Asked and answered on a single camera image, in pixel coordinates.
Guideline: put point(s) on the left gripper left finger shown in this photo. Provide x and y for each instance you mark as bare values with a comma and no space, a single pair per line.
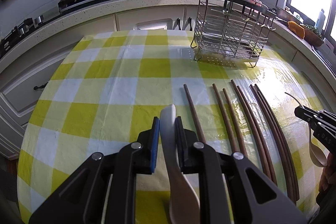
154,143

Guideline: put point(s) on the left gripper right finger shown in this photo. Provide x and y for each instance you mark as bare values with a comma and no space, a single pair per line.
181,142

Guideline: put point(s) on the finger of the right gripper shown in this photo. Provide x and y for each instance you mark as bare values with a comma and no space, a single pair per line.
303,113

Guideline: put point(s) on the white ceramic spoon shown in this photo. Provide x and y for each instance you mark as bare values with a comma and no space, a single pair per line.
316,154
184,203

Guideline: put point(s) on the brown wooden chopstick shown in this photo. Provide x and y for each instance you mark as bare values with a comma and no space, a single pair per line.
236,125
230,133
253,129
282,138
266,155
285,165
193,111

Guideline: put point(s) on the person's right hand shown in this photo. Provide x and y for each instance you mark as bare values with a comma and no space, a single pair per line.
328,174

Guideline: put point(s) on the yellow white checkered tablecloth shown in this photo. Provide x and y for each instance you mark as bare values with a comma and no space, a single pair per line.
111,86

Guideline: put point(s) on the wicker basket with greens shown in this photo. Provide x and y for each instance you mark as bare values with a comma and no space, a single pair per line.
312,36

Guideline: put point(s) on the orange sponge cloth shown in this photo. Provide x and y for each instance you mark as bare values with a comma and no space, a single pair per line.
296,29

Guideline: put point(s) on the white detergent bottle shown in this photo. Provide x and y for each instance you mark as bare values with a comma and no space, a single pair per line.
320,20

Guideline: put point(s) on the black gas stove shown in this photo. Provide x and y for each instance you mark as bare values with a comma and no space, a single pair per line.
30,25

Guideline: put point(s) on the steel wire utensil basket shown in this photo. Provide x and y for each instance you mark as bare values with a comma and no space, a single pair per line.
232,30

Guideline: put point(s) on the black cabinet door handle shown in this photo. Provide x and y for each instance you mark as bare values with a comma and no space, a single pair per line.
178,22

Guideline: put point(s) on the black drawer handle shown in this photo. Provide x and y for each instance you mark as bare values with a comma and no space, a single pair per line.
40,87

